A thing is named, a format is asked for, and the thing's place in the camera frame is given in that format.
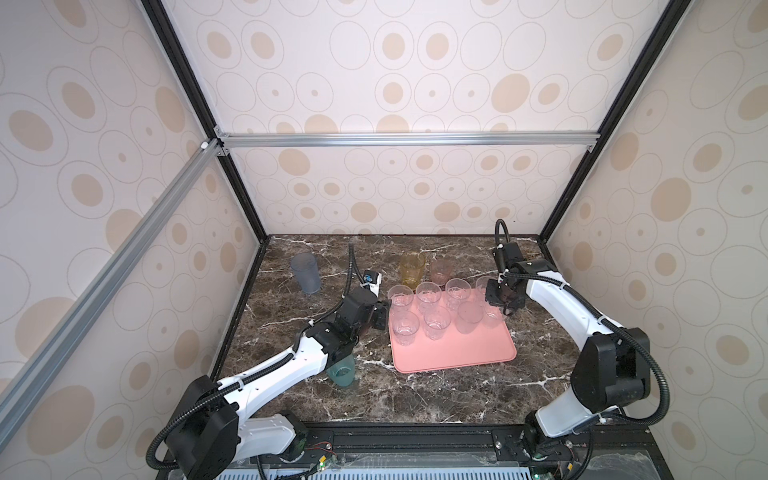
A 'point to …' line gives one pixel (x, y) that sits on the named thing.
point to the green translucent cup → (343, 373)
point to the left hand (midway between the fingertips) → (393, 298)
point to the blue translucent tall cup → (307, 271)
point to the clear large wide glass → (436, 321)
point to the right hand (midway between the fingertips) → (496, 298)
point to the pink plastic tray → (454, 349)
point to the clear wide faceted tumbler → (405, 326)
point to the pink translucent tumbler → (441, 270)
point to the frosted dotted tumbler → (492, 316)
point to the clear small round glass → (470, 313)
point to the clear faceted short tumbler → (457, 291)
